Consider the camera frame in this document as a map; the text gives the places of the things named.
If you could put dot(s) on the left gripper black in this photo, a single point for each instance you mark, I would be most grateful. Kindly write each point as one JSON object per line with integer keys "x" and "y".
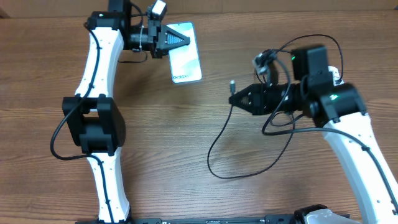
{"x": 157, "y": 31}

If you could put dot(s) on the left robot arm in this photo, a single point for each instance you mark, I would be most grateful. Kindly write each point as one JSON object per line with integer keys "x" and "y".
{"x": 91, "y": 114}

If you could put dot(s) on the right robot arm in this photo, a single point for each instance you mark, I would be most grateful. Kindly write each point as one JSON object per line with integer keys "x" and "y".
{"x": 339, "y": 113}

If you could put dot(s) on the Samsung Galaxy smartphone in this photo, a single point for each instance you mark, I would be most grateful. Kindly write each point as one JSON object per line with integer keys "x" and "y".
{"x": 184, "y": 61}

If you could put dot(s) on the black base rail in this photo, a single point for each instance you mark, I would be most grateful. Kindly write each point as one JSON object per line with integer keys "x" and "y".
{"x": 312, "y": 214}

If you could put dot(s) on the white power strip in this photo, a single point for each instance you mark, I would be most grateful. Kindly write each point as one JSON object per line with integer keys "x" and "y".
{"x": 335, "y": 76}

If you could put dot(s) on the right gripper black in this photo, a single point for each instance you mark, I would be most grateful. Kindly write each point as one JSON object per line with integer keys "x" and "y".
{"x": 260, "y": 95}

